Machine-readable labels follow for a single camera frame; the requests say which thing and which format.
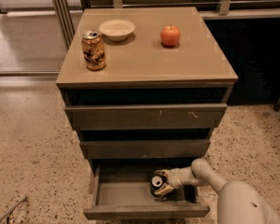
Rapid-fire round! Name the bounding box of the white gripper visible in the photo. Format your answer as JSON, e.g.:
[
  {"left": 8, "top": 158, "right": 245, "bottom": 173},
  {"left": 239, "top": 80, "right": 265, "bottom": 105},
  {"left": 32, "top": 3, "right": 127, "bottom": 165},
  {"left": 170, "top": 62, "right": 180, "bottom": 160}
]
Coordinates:
[{"left": 153, "top": 168, "right": 187, "bottom": 198}]

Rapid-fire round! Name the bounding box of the blue pepsi can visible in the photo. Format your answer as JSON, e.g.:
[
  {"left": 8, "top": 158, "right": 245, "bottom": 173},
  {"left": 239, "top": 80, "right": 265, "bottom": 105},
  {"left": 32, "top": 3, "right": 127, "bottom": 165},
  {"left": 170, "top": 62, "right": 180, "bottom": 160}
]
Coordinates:
[{"left": 150, "top": 175, "right": 164, "bottom": 198}]

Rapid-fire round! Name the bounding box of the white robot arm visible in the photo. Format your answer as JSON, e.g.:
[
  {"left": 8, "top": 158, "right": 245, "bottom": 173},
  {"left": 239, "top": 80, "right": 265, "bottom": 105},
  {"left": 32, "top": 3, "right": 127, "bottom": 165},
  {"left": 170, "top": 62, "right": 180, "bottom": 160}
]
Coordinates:
[{"left": 154, "top": 159, "right": 280, "bottom": 224}]

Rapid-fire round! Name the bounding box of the grey middle drawer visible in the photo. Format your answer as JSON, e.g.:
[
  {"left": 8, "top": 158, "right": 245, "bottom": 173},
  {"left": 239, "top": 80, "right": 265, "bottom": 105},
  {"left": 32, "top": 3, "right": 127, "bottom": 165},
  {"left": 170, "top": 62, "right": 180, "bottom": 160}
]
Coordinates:
[{"left": 80, "top": 139, "right": 210, "bottom": 159}]

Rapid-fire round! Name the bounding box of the grey open bottom drawer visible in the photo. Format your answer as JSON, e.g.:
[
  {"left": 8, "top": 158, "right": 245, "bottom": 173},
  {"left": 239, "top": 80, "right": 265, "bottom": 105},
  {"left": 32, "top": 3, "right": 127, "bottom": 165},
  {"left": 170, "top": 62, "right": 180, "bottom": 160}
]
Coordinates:
[{"left": 83, "top": 162, "right": 210, "bottom": 220}]

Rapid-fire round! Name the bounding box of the grey top drawer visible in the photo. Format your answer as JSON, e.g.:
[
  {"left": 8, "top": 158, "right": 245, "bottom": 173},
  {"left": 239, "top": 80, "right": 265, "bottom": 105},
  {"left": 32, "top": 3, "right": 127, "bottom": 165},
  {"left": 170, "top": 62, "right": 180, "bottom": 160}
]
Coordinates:
[{"left": 65, "top": 104, "right": 227, "bottom": 131}]

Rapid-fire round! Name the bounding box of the gold patterned drink can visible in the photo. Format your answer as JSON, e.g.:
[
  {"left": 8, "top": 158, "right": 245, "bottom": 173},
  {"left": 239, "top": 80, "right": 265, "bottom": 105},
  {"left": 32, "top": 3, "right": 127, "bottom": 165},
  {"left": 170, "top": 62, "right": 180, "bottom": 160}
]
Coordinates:
[{"left": 81, "top": 30, "right": 106, "bottom": 71}]

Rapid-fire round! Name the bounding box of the grey metal rod on floor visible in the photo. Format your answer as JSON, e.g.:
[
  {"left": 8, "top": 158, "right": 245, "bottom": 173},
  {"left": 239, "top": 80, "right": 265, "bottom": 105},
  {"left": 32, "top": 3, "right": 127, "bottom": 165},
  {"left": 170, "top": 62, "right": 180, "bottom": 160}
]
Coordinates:
[{"left": 0, "top": 196, "right": 27, "bottom": 224}]

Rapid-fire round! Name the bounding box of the red apple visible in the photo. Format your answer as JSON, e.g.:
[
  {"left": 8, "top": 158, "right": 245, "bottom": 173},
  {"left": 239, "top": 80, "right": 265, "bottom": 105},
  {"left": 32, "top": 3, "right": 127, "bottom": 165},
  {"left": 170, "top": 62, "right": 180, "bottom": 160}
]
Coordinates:
[{"left": 161, "top": 24, "right": 180, "bottom": 47}]

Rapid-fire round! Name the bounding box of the white bowl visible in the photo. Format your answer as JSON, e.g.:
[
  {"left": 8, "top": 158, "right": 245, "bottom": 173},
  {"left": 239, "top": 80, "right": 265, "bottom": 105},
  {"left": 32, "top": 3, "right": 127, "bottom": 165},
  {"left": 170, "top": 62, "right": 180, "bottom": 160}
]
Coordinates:
[{"left": 99, "top": 20, "right": 135, "bottom": 41}]

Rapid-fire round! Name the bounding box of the metal window frame post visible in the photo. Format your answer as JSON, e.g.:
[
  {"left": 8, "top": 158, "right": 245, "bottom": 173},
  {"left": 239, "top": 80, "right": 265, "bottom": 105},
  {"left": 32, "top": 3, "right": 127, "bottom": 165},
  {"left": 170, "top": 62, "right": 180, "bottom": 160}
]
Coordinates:
[{"left": 51, "top": 0, "right": 75, "bottom": 49}]

